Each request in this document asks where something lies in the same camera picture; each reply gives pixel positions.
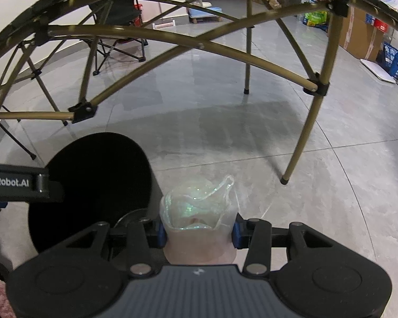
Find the black trash bin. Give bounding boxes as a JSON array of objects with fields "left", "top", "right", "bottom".
[{"left": 27, "top": 132, "right": 168, "bottom": 262}]

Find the black tripod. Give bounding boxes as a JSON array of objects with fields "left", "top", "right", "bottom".
[{"left": 0, "top": 41, "right": 70, "bottom": 161}]

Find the khaki folding table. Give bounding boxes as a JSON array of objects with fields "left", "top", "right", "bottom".
[{"left": 0, "top": 0, "right": 398, "bottom": 186}]

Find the white flat scale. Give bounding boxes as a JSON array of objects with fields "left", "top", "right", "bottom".
[{"left": 360, "top": 59, "right": 397, "bottom": 84}]

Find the large cardboard carton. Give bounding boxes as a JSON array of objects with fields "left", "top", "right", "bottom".
[{"left": 338, "top": 5, "right": 390, "bottom": 62}]

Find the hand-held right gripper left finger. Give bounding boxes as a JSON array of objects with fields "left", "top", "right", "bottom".
[{"left": 55, "top": 218, "right": 168, "bottom": 277}]

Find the black folding chair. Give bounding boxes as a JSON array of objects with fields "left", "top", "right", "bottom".
[{"left": 81, "top": 0, "right": 150, "bottom": 76}]

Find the clear plastic wrap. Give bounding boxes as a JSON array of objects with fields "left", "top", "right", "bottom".
[{"left": 159, "top": 174, "right": 240, "bottom": 266}]

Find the green bag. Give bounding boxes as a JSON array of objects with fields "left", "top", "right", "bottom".
[{"left": 302, "top": 11, "right": 329, "bottom": 31}]

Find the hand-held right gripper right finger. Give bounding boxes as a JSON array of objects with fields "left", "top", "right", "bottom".
[{"left": 232, "top": 214, "right": 337, "bottom": 277}]

